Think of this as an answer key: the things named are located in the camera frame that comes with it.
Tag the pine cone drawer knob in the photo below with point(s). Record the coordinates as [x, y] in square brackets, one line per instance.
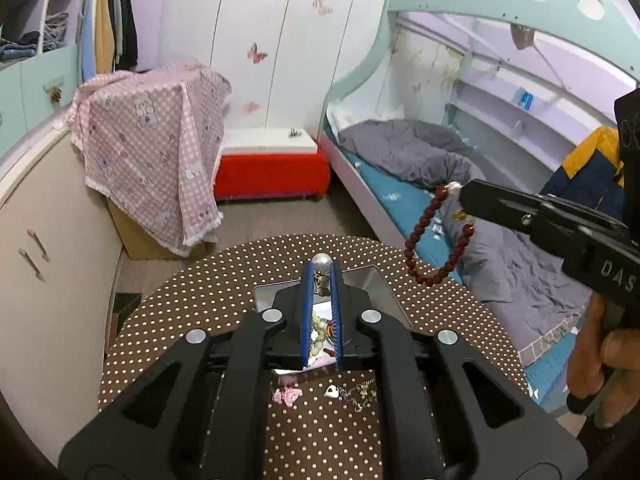
[56, 95]

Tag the pale butterfly sticker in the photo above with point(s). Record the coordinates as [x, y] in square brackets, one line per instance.
[322, 4]

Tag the red ottoman with white top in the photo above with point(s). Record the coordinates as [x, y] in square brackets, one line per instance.
[270, 175]

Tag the black box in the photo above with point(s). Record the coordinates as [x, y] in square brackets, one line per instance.
[129, 310]

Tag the white wardrobe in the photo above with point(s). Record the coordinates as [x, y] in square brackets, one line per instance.
[210, 35]

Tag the white wall shelves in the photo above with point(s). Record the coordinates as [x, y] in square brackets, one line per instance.
[490, 110]

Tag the white heart pendant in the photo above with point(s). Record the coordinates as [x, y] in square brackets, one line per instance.
[330, 391]

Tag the grey hanging garment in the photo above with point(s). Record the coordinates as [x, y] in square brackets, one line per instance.
[116, 20]

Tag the metal binder clip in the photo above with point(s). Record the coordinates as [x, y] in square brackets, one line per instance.
[294, 133]

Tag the grey hanging pouch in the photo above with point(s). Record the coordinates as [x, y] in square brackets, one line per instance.
[522, 37]

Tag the teal bunk bed frame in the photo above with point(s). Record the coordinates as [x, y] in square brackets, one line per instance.
[425, 0]

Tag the small blue shelf item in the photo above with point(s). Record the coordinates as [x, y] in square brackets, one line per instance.
[525, 98]

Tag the faded pink butterfly sticker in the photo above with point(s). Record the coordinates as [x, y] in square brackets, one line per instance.
[251, 107]

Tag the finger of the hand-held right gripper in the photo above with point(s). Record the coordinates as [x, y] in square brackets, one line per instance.
[500, 212]
[500, 192]

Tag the beige cabinet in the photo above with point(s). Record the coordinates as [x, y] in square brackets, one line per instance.
[50, 260]

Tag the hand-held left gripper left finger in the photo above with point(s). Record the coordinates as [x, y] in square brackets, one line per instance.
[306, 320]

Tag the polka dot round table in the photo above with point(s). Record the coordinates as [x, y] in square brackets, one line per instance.
[200, 285]

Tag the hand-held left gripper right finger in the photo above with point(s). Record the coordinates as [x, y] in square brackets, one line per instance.
[338, 320]

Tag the grey duvet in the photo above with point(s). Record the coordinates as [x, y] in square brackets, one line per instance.
[500, 280]

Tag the folded jeans stack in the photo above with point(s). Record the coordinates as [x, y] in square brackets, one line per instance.
[17, 50]

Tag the teal drawer unit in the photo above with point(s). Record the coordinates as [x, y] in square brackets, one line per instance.
[30, 85]

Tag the yellow hanging garment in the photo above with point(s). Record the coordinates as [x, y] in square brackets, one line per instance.
[104, 35]

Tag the silver pearl-tipped ornament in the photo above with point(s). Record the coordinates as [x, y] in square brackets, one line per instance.
[321, 261]

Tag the yellow and navy jacket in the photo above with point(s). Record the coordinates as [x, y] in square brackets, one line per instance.
[595, 155]

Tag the pink bear print cloth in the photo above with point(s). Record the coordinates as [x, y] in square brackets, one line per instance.
[150, 135]

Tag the grey storage box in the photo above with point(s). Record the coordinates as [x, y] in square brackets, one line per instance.
[370, 285]

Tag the light blue hanging garment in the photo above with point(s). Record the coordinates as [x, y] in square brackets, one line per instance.
[89, 35]

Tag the black hanging jacket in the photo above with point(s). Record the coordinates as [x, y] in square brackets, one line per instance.
[129, 30]

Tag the person's right hand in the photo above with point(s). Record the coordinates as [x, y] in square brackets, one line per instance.
[585, 350]

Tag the cardboard box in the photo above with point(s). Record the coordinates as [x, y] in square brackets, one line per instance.
[135, 240]

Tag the blue bed sheet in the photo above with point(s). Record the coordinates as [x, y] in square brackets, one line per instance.
[385, 195]

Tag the folded grey clothes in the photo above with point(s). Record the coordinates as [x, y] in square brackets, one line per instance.
[55, 32]

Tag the lilac stair shelf unit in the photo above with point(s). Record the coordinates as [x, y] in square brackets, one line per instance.
[48, 10]

